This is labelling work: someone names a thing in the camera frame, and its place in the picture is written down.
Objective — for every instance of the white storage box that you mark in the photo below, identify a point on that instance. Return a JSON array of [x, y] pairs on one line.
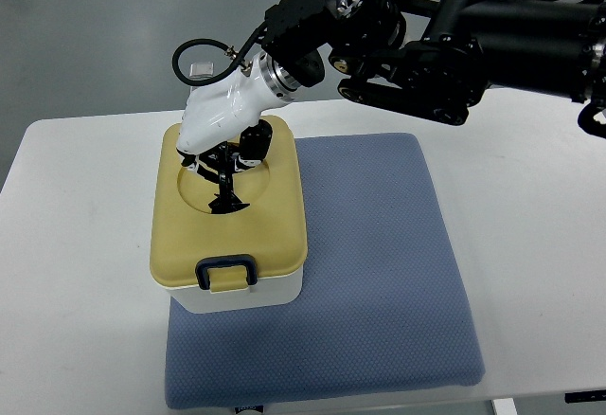
[[268, 291]]

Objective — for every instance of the yellow box lid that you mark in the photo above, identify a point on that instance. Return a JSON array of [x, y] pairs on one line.
[[271, 228]]

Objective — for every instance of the upper floor plate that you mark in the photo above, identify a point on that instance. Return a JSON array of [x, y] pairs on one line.
[[201, 70]]

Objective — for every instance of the black table control panel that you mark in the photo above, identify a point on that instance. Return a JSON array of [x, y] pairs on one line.
[[580, 397]]

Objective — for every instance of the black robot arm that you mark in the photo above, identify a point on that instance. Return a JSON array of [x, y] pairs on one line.
[[434, 59]]

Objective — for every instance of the blue fabric mat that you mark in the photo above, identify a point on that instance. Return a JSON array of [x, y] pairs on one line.
[[382, 306]]

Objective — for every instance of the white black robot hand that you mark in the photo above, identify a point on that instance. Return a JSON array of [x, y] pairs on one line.
[[221, 111]]

